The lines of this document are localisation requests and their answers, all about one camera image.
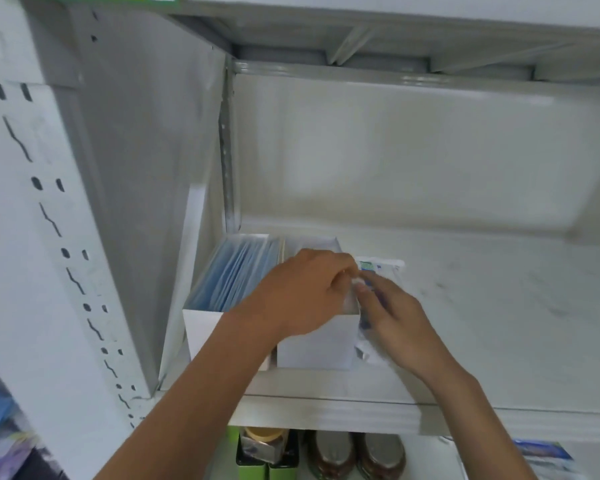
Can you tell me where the person's right hand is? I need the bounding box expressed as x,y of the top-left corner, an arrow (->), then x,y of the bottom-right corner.
355,272 -> 461,384

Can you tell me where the person's right forearm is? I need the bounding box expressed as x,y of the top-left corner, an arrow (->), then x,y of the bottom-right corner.
425,362 -> 533,480

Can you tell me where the white mask box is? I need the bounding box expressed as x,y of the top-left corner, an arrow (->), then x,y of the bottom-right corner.
275,236 -> 362,371
182,233 -> 286,372

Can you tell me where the pile of purple packets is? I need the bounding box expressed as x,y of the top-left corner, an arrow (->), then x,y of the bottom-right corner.
0,433 -> 37,480

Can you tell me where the white metal shelf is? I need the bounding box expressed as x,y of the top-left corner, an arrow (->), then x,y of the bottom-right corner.
0,0 -> 600,480

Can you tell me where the brown glass jar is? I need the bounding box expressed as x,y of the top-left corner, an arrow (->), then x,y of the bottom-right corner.
307,430 -> 357,480
355,432 -> 407,480

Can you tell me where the person's left hand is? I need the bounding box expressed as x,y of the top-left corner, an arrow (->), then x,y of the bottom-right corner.
235,248 -> 360,341

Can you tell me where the clear utensil pack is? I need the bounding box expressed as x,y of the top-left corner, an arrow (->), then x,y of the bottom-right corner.
512,438 -> 577,467

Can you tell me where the yellow filled jar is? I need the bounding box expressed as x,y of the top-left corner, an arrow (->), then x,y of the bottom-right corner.
239,427 -> 287,464

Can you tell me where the person's left forearm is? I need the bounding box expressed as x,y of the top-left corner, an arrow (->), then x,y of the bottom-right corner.
93,309 -> 282,480

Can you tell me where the stack of blue masks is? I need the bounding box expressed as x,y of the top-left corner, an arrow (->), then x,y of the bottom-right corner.
187,237 -> 282,313

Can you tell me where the white packaged mask bag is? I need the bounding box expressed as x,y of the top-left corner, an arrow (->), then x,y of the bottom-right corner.
349,257 -> 407,367

